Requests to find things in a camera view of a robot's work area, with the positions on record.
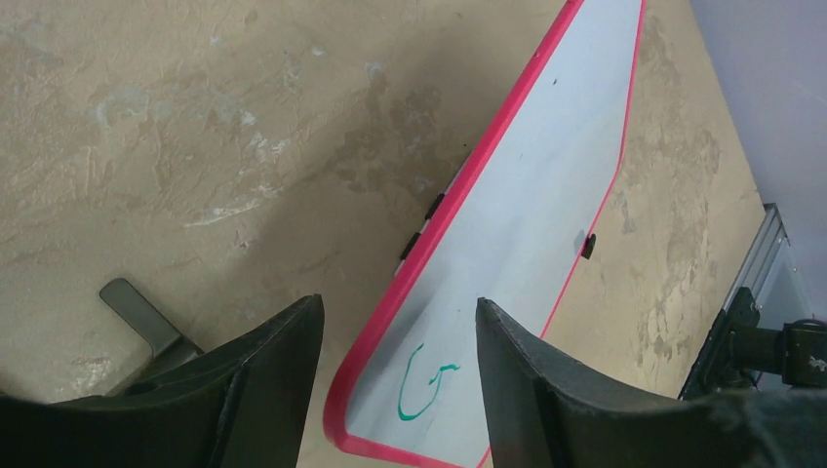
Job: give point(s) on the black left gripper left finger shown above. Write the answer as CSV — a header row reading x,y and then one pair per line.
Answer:
x,y
243,404

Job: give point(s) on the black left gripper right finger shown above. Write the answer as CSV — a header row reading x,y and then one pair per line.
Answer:
x,y
544,408

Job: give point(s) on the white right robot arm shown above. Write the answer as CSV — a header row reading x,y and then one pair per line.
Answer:
x,y
737,352

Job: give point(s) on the pink framed whiteboard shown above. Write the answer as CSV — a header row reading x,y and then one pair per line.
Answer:
x,y
510,228

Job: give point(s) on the black whiteboard stand foot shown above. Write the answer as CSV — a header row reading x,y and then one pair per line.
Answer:
x,y
589,246
428,216

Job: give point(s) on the dark metal pipe bracket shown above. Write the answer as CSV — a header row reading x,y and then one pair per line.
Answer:
x,y
169,347

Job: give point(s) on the aluminium frame rail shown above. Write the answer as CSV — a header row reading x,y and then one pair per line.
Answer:
x,y
772,275

